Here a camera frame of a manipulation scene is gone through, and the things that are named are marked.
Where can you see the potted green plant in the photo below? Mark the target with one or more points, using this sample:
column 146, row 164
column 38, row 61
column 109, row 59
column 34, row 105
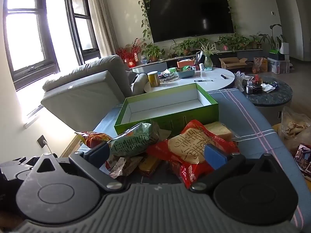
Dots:
column 254, row 42
column 153, row 51
column 185, row 47

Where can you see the glass vase with spider plant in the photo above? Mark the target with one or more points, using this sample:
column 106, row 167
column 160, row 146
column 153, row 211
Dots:
column 208, row 62

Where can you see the clear crumpled snack wrapper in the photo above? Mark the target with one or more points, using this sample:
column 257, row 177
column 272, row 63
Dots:
column 121, row 166

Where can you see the orange tissue box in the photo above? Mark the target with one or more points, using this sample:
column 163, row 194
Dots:
column 184, row 64

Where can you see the red yellow snack packet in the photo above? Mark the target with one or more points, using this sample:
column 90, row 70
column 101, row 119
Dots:
column 93, row 138

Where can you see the yellow tin can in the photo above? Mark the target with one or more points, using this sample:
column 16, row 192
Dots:
column 153, row 80

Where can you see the green ivy vine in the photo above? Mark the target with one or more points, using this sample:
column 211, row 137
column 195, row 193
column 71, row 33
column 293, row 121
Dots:
column 146, row 32

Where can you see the white plastic bag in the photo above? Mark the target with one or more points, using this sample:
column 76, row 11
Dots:
column 239, row 80

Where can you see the black pen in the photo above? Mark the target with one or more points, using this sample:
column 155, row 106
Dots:
column 203, row 80

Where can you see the dark glass jar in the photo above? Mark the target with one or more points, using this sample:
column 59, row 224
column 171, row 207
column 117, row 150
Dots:
column 249, row 88

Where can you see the white cup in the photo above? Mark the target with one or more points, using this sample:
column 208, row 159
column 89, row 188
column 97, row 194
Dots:
column 201, row 67

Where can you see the glass plate with sweets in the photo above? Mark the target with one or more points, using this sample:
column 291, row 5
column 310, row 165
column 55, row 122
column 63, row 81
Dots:
column 168, row 77

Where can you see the wall socket with plug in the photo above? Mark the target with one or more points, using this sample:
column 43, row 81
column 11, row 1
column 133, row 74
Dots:
column 41, row 142

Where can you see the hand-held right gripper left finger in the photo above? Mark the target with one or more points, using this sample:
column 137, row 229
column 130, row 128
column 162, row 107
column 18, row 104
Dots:
column 100, row 154

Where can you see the blue plastic basket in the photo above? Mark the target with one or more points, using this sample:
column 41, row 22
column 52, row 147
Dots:
column 185, row 74

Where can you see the sliced bread packet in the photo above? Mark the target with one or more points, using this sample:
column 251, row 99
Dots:
column 218, row 129

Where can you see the grey television cabinet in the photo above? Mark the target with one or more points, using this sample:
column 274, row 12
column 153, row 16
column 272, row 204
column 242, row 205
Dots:
column 158, row 66

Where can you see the brown carton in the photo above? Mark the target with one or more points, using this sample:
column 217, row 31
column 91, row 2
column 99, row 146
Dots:
column 264, row 65

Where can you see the clear plastic food bag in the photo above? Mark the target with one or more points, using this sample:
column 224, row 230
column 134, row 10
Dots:
column 294, row 126

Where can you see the red small box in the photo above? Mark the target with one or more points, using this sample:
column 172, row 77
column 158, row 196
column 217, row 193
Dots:
column 257, row 79

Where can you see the black wall television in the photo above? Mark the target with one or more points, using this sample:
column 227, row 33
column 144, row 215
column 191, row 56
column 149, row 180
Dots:
column 189, row 14

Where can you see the grey sofa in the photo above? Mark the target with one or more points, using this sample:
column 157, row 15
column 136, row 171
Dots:
column 80, row 94

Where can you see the black wallet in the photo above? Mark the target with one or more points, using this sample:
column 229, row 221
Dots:
column 257, row 88

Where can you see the white round table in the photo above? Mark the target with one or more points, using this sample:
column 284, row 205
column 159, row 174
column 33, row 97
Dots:
column 211, row 75

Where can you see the large leaf plant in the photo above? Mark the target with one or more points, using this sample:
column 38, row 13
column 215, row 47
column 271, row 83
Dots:
column 274, row 40

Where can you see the white air purifier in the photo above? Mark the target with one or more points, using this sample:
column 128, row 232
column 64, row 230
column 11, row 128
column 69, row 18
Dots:
column 284, row 48

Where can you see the row of potted plants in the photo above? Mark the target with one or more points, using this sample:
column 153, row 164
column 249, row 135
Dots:
column 233, row 41

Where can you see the orange plastic bag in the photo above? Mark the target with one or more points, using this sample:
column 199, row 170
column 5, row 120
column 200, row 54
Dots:
column 256, row 68

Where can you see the open cardboard box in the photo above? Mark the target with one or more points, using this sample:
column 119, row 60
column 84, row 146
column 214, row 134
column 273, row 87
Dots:
column 232, row 64

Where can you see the green cardboard box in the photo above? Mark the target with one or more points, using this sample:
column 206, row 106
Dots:
column 167, row 117

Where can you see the orange snack packet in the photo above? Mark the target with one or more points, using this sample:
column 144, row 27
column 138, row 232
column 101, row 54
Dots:
column 150, row 165

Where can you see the dark marble round table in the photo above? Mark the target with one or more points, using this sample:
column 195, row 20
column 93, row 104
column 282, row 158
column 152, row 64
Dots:
column 272, row 97

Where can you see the blue striped blanket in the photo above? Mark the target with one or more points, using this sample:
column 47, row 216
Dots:
column 243, row 116

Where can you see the red snack bag beige print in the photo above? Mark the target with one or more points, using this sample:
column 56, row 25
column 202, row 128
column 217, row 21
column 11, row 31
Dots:
column 184, row 150

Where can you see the beige curtain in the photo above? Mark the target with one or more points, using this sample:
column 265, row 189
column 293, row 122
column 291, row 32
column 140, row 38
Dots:
column 102, row 24

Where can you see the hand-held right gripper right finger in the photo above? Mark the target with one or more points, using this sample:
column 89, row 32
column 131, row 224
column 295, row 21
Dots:
column 215, row 156

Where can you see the white crumpled tissue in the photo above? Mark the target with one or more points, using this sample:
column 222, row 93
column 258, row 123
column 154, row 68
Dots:
column 267, row 87

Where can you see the red berry decoration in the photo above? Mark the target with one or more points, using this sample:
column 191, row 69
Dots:
column 126, row 52

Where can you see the green snack bag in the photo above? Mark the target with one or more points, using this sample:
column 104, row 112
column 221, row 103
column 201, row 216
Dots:
column 131, row 143

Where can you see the clear storage bin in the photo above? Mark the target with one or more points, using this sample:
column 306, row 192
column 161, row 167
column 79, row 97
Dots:
column 279, row 66

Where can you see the dark framed window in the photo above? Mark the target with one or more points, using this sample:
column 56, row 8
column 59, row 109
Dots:
column 24, row 41

